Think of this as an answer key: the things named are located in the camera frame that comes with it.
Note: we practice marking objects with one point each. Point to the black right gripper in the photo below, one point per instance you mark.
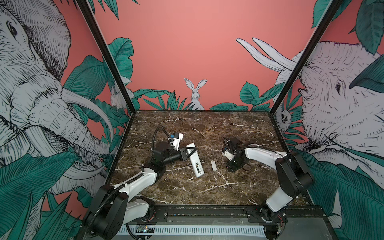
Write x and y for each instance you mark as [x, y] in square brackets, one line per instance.
[231, 168]

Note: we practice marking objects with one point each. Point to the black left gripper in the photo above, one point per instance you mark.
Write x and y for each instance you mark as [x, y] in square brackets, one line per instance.
[184, 156]

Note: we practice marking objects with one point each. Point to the white remote control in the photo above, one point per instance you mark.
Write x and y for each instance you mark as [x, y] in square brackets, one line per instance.
[196, 163]

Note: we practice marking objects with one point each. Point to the white battery cover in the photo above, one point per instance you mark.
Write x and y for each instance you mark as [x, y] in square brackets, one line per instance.
[214, 167]

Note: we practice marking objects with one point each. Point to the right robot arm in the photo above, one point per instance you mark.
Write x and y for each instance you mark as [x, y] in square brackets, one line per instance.
[293, 173]

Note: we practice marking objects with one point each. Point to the small circuit board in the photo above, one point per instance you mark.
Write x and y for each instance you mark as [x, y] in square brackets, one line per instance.
[145, 230]

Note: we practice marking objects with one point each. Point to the white ventilated strip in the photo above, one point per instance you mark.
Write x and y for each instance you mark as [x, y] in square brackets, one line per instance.
[191, 230]

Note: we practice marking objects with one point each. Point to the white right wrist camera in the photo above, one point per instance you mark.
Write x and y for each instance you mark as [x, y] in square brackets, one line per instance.
[228, 155]

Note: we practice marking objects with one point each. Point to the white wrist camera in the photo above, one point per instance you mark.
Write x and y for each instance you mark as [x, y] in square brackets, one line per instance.
[174, 140]
[228, 155]

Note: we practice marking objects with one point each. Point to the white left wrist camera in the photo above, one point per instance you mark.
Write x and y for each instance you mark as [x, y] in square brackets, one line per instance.
[174, 140]

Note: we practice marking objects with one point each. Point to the black front mounting rail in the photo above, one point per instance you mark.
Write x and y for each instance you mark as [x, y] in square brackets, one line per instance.
[251, 213]

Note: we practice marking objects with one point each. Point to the black left frame post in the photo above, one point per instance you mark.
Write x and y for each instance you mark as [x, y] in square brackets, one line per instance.
[97, 34]

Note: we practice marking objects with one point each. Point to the black frame post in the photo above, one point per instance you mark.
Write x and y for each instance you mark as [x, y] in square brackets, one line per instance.
[326, 19]
[97, 34]

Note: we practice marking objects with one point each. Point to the black right frame post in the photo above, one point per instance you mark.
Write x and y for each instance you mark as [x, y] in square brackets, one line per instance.
[326, 19]

